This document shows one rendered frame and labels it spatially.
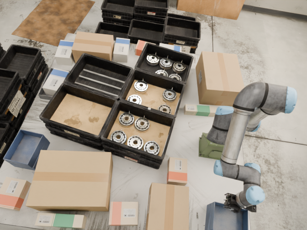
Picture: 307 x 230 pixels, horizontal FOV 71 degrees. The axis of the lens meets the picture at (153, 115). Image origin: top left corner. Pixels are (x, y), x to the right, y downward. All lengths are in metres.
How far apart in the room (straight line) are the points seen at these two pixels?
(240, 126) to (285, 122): 2.04
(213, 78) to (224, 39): 1.96
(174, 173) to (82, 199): 0.57
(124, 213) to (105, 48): 1.24
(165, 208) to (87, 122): 0.73
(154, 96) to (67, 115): 0.62
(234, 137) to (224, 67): 0.89
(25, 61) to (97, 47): 0.97
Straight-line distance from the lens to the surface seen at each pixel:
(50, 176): 1.34
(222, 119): 1.41
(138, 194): 1.46
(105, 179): 1.28
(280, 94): 1.06
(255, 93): 1.03
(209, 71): 1.78
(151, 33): 2.81
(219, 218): 1.46
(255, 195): 1.12
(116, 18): 2.99
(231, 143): 1.09
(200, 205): 1.52
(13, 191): 1.53
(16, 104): 2.28
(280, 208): 2.60
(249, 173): 1.16
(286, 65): 3.75
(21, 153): 1.60
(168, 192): 1.31
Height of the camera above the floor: 2.13
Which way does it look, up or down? 59 degrees down
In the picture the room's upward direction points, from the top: 11 degrees clockwise
